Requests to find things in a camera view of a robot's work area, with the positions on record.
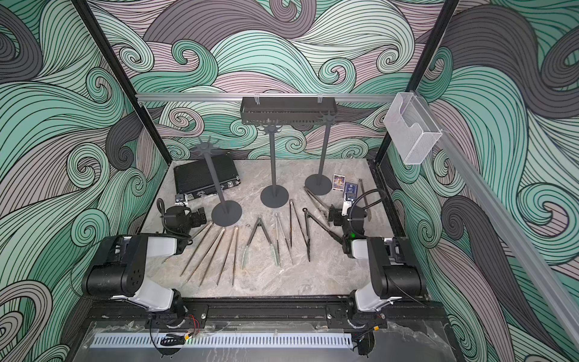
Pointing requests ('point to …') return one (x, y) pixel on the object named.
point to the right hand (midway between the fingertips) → (342, 205)
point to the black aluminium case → (193, 180)
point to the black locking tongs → (307, 216)
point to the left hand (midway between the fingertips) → (191, 207)
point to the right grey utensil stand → (320, 184)
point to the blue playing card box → (350, 191)
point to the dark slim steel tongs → (292, 206)
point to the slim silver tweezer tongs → (278, 223)
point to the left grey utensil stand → (224, 213)
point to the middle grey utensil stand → (274, 196)
